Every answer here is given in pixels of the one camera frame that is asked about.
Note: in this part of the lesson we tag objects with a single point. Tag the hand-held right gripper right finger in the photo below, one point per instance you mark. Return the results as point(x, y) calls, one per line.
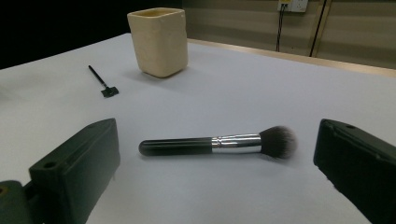
point(361, 168)

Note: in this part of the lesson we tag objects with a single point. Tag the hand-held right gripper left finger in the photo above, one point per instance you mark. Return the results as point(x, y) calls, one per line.
point(77, 168)

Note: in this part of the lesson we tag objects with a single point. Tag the small black angled brush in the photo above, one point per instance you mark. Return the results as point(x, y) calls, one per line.
point(109, 91)

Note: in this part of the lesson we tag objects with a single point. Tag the large black makeup brush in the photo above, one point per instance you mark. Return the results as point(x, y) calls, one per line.
point(180, 146)

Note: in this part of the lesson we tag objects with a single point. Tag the beige square cup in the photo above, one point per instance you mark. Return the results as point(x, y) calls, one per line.
point(160, 43)

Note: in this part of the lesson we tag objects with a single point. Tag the white table mat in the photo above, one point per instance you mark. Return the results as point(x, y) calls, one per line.
point(218, 102)

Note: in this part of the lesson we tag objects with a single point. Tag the white wall socket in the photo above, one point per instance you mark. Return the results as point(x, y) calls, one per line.
point(294, 5)

